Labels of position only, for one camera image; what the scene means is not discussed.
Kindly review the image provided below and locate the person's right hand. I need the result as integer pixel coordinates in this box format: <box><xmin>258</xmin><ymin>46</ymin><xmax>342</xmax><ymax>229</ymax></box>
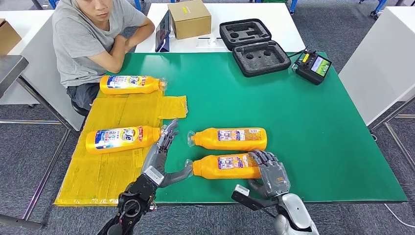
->
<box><xmin>114</xmin><ymin>34</ymin><xmax>128</xmax><ymax>48</ymax></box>

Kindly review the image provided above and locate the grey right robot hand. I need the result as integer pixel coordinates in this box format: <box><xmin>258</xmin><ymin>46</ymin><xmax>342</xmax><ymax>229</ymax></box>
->
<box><xmin>248</xmin><ymin>149</ymin><xmax>291</xmax><ymax>199</ymax></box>

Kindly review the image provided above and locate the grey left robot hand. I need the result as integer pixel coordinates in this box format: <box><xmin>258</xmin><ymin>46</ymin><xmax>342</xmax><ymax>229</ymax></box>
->
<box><xmin>141</xmin><ymin>118</ymin><xmax>194</xmax><ymax>189</ymax></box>

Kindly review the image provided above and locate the orange detergent bottle clear cap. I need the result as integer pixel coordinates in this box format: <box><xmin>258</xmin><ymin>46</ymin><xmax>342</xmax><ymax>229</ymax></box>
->
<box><xmin>187</xmin><ymin>127</ymin><xmax>268</xmax><ymax>152</ymax></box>
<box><xmin>85</xmin><ymin>125</ymin><xmax>162</xmax><ymax>155</ymax></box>
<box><xmin>99</xmin><ymin>74</ymin><xmax>168</xmax><ymax>95</ymax></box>
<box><xmin>184</xmin><ymin>153</ymin><xmax>262</xmax><ymax>180</ymax></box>

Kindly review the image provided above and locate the person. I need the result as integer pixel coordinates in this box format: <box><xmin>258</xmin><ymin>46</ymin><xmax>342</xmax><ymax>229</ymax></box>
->
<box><xmin>51</xmin><ymin>0</ymin><xmax>156</xmax><ymax>111</ymax></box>

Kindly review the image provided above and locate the dark tablet with stand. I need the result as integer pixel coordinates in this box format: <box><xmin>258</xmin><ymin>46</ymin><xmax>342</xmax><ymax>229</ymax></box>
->
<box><xmin>154</xmin><ymin>9</ymin><xmax>171</xmax><ymax>53</ymax></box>

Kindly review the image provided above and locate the yellow taped cardboard mat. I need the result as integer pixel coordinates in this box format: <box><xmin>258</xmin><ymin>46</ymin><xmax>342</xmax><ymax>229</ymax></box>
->
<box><xmin>53</xmin><ymin>90</ymin><xmax>189</xmax><ymax>207</ymax></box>

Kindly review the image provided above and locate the black stool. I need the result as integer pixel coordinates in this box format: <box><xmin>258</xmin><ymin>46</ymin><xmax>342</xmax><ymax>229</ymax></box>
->
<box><xmin>71</xmin><ymin>100</ymin><xmax>89</xmax><ymax>118</ymax></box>

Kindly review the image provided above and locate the closed brown cardboard box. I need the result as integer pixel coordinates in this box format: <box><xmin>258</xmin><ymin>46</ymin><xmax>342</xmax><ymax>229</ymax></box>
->
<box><xmin>167</xmin><ymin>0</ymin><xmax>212</xmax><ymax>40</ymax></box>

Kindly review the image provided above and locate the white side table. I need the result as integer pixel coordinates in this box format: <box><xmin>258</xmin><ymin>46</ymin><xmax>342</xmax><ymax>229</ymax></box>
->
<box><xmin>0</xmin><ymin>9</ymin><xmax>84</xmax><ymax>131</ymax></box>

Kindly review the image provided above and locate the grey metal table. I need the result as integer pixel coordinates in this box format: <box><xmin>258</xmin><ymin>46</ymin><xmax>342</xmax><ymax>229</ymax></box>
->
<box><xmin>0</xmin><ymin>54</ymin><xmax>72</xmax><ymax>230</ymax></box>

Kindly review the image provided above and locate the open brown cardboard box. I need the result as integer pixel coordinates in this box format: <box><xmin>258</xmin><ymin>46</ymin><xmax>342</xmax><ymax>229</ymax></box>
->
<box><xmin>0</xmin><ymin>18</ymin><xmax>22</xmax><ymax>56</ymax></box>

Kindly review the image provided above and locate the black remote controller with screen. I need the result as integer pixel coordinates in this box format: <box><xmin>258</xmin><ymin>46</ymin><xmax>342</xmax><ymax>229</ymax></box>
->
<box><xmin>292</xmin><ymin>47</ymin><xmax>333</xmax><ymax>86</ymax></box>

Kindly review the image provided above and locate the open black foam case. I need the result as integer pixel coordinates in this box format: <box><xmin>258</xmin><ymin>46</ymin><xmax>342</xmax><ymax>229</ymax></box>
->
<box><xmin>219</xmin><ymin>18</ymin><xmax>292</xmax><ymax>78</ymax></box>

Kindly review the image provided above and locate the white table with metal legs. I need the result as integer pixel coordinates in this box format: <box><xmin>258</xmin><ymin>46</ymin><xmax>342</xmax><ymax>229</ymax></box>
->
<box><xmin>338</xmin><ymin>5</ymin><xmax>415</xmax><ymax>172</ymax></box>

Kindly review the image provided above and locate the white table with box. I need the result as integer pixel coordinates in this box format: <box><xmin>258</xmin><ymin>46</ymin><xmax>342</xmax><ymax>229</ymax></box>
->
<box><xmin>135</xmin><ymin>2</ymin><xmax>306</xmax><ymax>53</ymax></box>

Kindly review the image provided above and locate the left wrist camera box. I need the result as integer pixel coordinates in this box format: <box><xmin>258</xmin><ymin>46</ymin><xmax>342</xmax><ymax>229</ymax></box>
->
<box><xmin>142</xmin><ymin>165</ymin><xmax>165</xmax><ymax>188</ymax></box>

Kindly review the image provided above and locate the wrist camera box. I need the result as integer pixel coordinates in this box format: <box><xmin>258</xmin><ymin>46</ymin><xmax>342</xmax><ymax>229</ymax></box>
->
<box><xmin>231</xmin><ymin>184</ymin><xmax>280</xmax><ymax>212</ymax></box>
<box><xmin>142</xmin><ymin>165</ymin><xmax>165</xmax><ymax>188</ymax></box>

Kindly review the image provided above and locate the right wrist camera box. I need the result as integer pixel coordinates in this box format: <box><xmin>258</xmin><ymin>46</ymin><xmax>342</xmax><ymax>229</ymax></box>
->
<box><xmin>231</xmin><ymin>184</ymin><xmax>280</xmax><ymax>212</ymax></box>

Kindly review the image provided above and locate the white floor cable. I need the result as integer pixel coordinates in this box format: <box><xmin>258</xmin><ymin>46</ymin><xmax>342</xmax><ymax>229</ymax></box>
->
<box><xmin>384</xmin><ymin>203</ymin><xmax>415</xmax><ymax>229</ymax></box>

